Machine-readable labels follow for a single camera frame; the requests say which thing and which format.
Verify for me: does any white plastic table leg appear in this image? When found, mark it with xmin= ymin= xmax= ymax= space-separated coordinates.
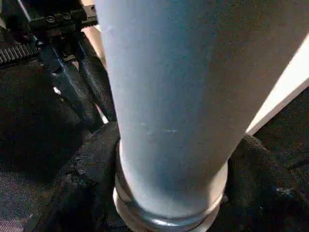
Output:
xmin=94 ymin=0 xmax=309 ymax=232

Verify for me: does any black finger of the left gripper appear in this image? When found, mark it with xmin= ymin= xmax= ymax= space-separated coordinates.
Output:
xmin=77 ymin=38 xmax=118 ymax=123
xmin=40 ymin=42 xmax=102 ymax=131

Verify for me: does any black mat cloth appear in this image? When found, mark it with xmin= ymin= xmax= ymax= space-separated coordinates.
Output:
xmin=0 ymin=29 xmax=309 ymax=232

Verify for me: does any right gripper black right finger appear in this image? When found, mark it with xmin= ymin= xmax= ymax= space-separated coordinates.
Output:
xmin=210 ymin=134 xmax=309 ymax=232

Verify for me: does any white plastic table top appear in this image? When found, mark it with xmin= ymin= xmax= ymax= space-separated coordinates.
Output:
xmin=245 ymin=33 xmax=309 ymax=135

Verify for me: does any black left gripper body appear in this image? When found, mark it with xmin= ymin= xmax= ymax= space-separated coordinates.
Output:
xmin=0 ymin=0 xmax=100 ymax=64

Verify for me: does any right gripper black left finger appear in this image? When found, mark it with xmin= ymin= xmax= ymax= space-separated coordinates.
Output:
xmin=31 ymin=122 xmax=129 ymax=232

